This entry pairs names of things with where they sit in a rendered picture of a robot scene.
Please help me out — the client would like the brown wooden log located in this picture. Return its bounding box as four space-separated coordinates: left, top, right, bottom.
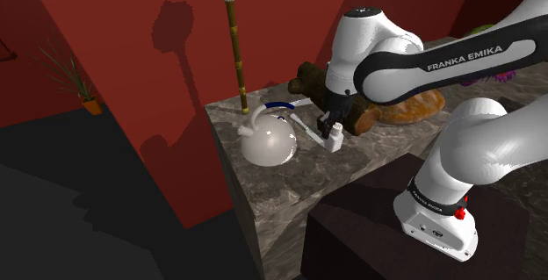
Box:
286 61 385 137

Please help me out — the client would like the small white bottle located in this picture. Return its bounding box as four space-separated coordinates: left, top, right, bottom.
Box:
323 121 345 154

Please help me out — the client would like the white knife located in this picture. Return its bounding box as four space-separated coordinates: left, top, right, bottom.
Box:
289 112 327 147

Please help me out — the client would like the brown bread loaf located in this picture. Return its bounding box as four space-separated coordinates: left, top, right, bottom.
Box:
378 89 447 126

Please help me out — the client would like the golden ornate floor lamp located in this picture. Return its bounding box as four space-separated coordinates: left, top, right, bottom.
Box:
203 0 250 116

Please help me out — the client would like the dark robot stand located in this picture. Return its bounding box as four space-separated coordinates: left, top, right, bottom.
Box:
300 152 533 280

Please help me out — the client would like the purple and green plant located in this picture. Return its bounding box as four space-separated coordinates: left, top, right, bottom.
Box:
460 23 518 88

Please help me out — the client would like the potted plant in orange pot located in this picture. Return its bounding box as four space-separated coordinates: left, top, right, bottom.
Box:
35 34 105 117

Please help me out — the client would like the white kettle with blue handle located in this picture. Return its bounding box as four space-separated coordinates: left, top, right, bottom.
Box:
237 100 299 168

